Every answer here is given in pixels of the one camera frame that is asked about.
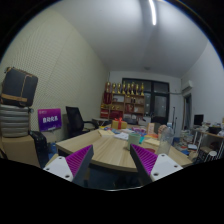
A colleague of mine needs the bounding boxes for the pale green cup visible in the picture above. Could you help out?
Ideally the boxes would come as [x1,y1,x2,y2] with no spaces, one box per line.
[127,132,142,151]

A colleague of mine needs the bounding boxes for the brown cardboard box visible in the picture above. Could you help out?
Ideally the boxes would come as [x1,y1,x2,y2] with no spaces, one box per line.
[0,134,41,168]

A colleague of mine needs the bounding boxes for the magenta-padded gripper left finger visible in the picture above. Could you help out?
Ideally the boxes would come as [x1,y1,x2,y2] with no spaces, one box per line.
[43,143,95,188]

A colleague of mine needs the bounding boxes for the wooden shelf unit with trophies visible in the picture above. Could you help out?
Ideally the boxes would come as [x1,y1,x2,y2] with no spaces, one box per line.
[99,81,147,121]

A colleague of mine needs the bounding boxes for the black padded chair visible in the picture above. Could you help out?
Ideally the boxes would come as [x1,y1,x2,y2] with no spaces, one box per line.
[29,130,50,169]

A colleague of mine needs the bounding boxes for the dark bag with tan straps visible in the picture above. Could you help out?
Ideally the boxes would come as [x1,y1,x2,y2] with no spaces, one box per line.
[0,66,39,108]

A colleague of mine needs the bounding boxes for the clear plastic water bottle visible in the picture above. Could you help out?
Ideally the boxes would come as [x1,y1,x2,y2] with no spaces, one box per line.
[156,125,175,156]

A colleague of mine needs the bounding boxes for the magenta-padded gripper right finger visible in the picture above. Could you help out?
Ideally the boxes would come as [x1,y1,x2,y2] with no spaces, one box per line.
[129,143,184,186]

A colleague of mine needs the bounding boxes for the purple sign board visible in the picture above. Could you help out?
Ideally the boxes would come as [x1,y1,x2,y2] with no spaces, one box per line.
[37,107,63,133]

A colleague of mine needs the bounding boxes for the black computer monitor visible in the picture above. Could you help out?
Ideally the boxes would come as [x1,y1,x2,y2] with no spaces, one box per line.
[193,114,205,127]

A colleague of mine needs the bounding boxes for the white round stool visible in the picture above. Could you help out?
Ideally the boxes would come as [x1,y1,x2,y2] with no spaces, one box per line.
[203,150,218,164]

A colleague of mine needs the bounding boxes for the yellow notepad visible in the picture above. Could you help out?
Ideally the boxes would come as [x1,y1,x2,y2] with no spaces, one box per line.
[97,129,116,138]

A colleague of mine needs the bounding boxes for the potted pink flowers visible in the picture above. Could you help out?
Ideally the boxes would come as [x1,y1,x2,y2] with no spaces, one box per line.
[157,124,168,136]

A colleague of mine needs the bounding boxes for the yellow gift box red ribbon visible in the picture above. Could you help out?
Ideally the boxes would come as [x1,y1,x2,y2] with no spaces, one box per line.
[111,117,128,130]

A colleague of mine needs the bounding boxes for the orange standing card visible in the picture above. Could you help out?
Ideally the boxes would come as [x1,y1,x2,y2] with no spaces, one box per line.
[147,122,156,135]

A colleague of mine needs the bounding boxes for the black office chair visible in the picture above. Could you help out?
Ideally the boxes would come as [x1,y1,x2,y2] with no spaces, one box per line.
[65,105,100,138]

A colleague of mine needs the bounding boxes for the white wall air conditioner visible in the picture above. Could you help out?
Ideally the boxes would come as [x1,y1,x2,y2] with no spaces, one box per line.
[181,79,194,94]

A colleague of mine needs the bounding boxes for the grey ribbed cushion stack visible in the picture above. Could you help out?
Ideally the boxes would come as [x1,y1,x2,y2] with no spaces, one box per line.
[0,103,32,138]

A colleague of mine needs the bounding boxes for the cluttered side desk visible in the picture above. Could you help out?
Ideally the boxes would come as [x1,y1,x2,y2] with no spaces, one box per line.
[191,126,224,161]

